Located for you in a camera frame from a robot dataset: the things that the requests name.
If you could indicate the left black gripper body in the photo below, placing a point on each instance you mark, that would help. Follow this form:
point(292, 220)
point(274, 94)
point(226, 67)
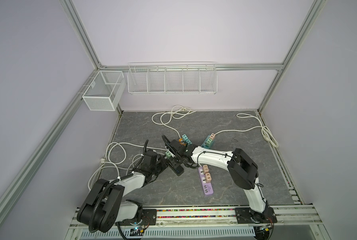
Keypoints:
point(159, 167)

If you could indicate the black power strip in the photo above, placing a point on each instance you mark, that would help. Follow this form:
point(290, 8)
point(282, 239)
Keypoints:
point(177, 168)

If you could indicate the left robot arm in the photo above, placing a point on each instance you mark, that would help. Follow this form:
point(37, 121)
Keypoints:
point(104, 206)

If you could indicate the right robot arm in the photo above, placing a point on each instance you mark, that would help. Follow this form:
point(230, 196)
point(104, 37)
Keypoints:
point(242, 169)

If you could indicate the green plug on teal strip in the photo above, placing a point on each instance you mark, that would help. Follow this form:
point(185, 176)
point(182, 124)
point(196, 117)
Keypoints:
point(208, 142)

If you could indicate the pink plug upper purple strip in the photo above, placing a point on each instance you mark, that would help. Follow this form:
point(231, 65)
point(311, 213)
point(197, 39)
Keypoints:
point(205, 169)

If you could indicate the pink plug purple strip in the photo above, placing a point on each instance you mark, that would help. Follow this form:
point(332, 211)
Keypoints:
point(205, 169)
point(207, 177)

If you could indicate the pink plug lower purple strip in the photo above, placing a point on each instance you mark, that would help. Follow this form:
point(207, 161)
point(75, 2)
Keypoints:
point(207, 177)

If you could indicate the teal power strip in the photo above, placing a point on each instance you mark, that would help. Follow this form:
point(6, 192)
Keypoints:
point(203, 146)

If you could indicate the purple power strip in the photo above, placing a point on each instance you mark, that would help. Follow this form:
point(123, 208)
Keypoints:
point(207, 187)

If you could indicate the small white mesh basket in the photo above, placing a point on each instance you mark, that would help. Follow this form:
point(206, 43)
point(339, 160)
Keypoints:
point(105, 91)

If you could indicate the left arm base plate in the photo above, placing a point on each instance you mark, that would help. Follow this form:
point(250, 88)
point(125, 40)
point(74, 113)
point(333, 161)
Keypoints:
point(146, 217)

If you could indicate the long white wire basket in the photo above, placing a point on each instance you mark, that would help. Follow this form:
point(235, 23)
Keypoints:
point(172, 78)

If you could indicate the white slotted cable duct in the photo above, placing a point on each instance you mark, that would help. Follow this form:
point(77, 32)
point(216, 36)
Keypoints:
point(173, 233)

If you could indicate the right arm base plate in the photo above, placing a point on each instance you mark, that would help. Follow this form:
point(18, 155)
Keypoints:
point(248, 216)

